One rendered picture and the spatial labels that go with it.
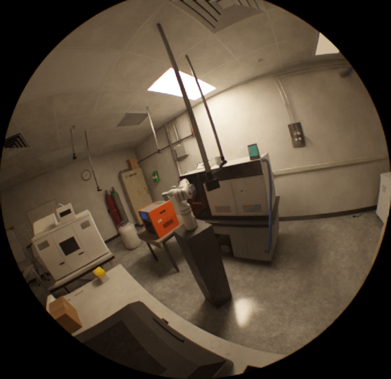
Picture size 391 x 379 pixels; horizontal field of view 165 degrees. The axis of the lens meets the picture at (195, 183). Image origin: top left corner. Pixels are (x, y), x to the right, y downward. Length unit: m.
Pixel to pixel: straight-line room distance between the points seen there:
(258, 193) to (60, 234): 2.21
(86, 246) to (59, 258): 0.40
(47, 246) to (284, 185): 3.54
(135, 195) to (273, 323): 4.66
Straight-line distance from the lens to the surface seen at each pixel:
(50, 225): 1.90
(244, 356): 0.70
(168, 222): 2.06
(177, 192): 0.97
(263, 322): 1.68
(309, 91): 2.71
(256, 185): 1.50
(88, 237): 1.74
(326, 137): 2.64
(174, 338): 0.48
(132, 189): 4.69
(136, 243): 3.60
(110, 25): 1.34
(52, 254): 1.84
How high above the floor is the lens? 1.60
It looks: 9 degrees down
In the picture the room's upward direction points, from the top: 17 degrees counter-clockwise
